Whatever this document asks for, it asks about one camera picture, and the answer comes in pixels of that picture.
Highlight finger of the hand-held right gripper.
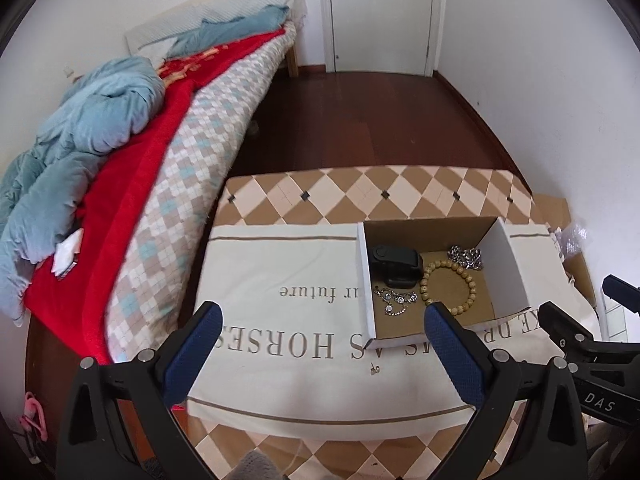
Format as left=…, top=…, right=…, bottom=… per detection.
left=602, top=274, right=640, bottom=314
left=538, top=301, right=602, bottom=362

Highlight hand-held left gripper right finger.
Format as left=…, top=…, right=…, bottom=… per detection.
left=423, top=302, right=589, bottom=480

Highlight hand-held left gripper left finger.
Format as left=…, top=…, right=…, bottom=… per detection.
left=56, top=300, right=224, bottom=480

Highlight wooden bead bracelet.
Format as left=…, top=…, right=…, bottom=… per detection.
left=419, top=258, right=479, bottom=316

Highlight silver crystal bracelet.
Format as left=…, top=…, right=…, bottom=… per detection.
left=373, top=285, right=419, bottom=317

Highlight cardboard box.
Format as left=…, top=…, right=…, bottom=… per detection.
left=356, top=216, right=532, bottom=351

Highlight silver chain bracelet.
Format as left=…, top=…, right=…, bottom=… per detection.
left=446, top=244, right=485, bottom=272

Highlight clear bubble wrap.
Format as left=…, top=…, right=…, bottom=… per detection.
left=551, top=222, right=592, bottom=272

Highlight white printed cloth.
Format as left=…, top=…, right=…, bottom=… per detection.
left=187, top=222, right=602, bottom=429

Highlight flat cardboard sheet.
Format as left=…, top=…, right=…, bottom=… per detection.
left=531, top=192, right=599, bottom=312

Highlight grey cloth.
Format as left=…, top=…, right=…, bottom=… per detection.
left=234, top=450, right=287, bottom=480

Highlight phone on bed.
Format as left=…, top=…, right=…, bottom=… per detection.
left=52, top=227, right=85, bottom=281

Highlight red blanket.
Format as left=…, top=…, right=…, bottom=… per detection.
left=22, top=30, right=286, bottom=367

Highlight checkered tablecloth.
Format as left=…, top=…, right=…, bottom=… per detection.
left=192, top=164, right=552, bottom=480

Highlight pink clothes hanger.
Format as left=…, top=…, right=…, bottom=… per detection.
left=19, top=392, right=49, bottom=442

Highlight checkered bed sheet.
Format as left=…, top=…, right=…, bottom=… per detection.
left=104, top=22, right=302, bottom=367

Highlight blue duvet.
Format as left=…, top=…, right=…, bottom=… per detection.
left=0, top=6, right=292, bottom=327

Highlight white door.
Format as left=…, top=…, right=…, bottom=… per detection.
left=319, top=0, right=444, bottom=77

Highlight wooden bed frame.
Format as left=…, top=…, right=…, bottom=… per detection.
left=123, top=0, right=307, bottom=79

